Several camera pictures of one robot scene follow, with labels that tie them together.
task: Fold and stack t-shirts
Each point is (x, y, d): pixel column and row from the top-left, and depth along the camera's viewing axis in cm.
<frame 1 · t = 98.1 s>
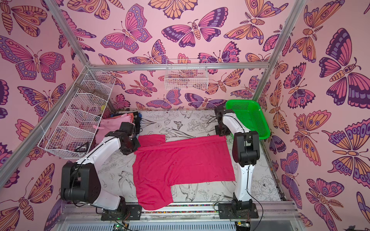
left hand: (138, 146, 90), fingers closed
right hand: (220, 133, 97), fingers open
magenta t-shirt: (157, 164, 92), on the table
folded light pink t-shirt: (107, 125, 104), point 8 cm above the table

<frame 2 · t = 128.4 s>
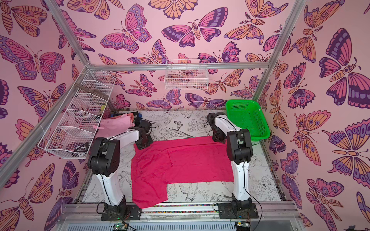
left hand: (150, 142, 101), fingers closed
right hand: (220, 141, 97), fingers closed
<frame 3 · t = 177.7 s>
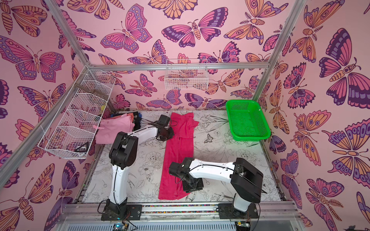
left hand: (175, 134, 104), fingers closed
right hand: (190, 193, 76), fingers open
magenta t-shirt: (180, 146, 99), point 2 cm above the table
the other named things where they were.

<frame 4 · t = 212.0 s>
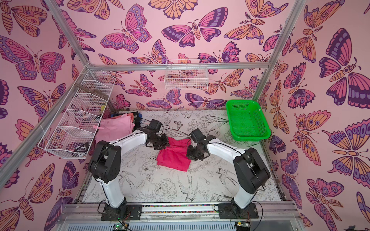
left hand: (171, 143, 94), fingers closed
right hand: (184, 158, 86), fingers closed
magenta t-shirt: (175, 156, 93), point 3 cm above the table
the other named things where they were.

